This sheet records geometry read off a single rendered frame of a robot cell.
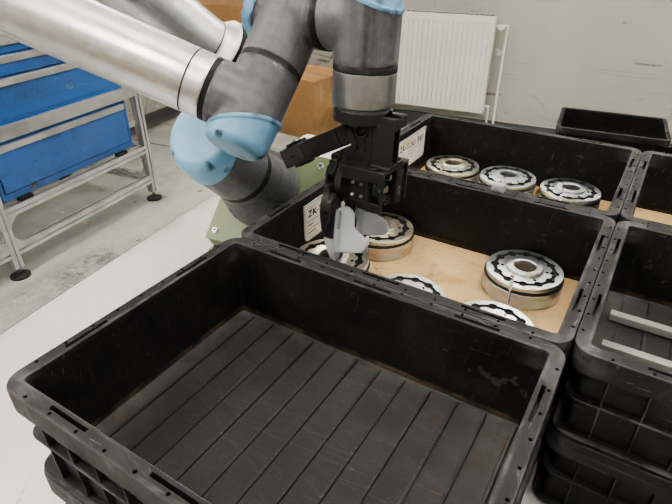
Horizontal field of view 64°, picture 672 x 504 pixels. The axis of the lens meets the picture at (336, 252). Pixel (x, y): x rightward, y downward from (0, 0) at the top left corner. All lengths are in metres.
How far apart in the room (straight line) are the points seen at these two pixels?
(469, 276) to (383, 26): 0.37
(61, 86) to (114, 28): 1.95
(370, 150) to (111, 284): 0.59
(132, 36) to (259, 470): 0.46
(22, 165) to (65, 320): 1.57
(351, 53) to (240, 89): 0.13
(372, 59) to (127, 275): 0.65
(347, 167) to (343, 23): 0.16
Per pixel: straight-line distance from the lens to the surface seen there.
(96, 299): 1.03
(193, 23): 0.86
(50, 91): 2.57
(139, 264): 1.10
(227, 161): 0.85
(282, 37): 0.64
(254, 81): 0.62
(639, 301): 0.82
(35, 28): 0.69
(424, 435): 0.56
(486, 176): 1.05
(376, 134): 0.64
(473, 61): 3.82
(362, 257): 0.71
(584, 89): 3.90
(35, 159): 2.55
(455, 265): 0.81
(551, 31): 3.84
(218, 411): 0.59
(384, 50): 0.61
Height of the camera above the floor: 1.26
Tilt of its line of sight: 31 degrees down
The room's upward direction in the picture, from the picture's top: straight up
